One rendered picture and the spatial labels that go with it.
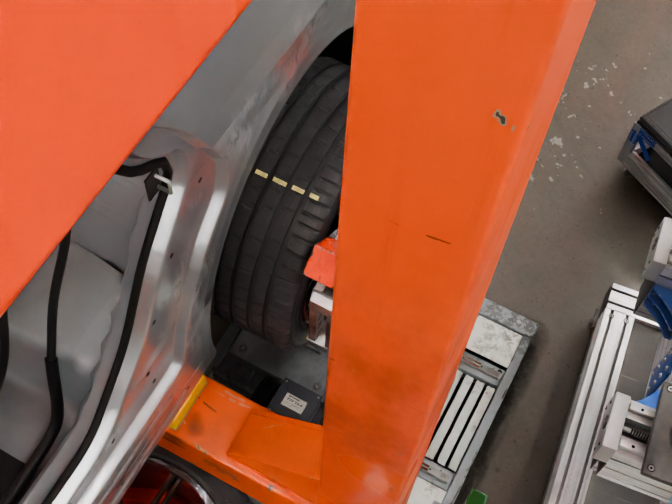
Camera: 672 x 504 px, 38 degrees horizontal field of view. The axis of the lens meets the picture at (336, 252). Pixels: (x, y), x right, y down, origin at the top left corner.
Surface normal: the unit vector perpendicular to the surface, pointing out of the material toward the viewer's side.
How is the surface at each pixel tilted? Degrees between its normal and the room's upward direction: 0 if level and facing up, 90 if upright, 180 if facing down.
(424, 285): 90
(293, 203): 31
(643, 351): 0
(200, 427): 0
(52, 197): 90
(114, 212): 58
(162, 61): 90
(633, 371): 0
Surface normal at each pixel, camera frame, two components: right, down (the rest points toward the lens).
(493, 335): 0.04, -0.49
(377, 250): -0.48, 0.76
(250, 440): -0.48, -0.65
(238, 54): 0.88, 0.35
